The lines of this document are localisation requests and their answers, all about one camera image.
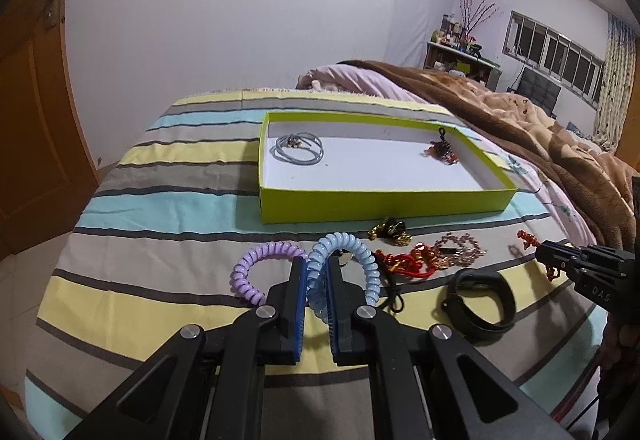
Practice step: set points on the red knotted cord charm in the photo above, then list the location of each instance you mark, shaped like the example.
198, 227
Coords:
544, 254

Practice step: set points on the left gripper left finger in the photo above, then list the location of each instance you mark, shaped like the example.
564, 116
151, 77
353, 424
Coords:
271, 334

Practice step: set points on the patterned curtain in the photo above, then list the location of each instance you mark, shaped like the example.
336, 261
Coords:
617, 82

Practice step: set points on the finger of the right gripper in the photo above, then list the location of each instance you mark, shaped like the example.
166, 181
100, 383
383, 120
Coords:
571, 258

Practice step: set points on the purple branch decoration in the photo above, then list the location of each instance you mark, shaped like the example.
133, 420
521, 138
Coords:
475, 13

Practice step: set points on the lime green shallow box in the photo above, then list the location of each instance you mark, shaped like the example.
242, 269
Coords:
328, 167

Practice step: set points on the black quilted chair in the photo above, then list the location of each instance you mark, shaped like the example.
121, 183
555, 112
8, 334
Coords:
540, 90

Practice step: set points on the black fitness band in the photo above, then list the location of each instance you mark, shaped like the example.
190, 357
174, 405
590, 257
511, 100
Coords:
479, 305

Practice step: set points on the orange wooden door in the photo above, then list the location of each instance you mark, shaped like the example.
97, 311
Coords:
47, 174

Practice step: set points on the brown fleece blanket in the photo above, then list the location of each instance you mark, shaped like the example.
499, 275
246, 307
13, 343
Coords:
598, 184

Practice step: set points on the barred window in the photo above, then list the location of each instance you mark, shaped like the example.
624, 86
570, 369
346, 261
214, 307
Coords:
555, 56

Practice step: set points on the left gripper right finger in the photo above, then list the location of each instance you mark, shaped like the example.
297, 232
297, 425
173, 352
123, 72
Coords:
363, 335

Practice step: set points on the cluttered shelf desk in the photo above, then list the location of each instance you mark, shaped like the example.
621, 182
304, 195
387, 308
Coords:
450, 50

